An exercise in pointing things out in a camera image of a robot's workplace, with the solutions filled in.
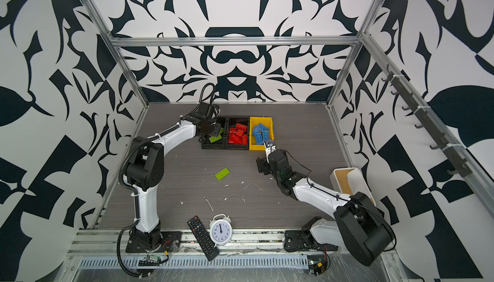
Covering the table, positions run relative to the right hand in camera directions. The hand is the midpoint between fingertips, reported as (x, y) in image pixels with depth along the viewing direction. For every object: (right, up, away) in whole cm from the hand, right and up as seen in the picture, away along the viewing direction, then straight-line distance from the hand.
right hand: (267, 153), depth 87 cm
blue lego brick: (0, +10, +18) cm, 20 cm away
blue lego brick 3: (-3, +6, +12) cm, 14 cm away
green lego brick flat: (-21, -10, +4) cm, 24 cm away
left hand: (-25, +13, +11) cm, 30 cm away
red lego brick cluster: (-12, +10, +16) cm, 23 cm away
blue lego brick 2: (-5, +9, +17) cm, 20 cm away
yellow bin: (-5, +15, +18) cm, 24 cm away
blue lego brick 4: (0, +8, +15) cm, 17 cm away
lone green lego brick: (-27, +5, +14) cm, 31 cm away
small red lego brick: (-11, +6, +12) cm, 17 cm away
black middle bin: (-18, +14, +15) cm, 27 cm away
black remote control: (-25, -30, -14) cm, 42 cm away
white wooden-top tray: (+35, -12, -3) cm, 37 cm away
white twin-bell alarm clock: (-19, -27, -13) cm, 36 cm away
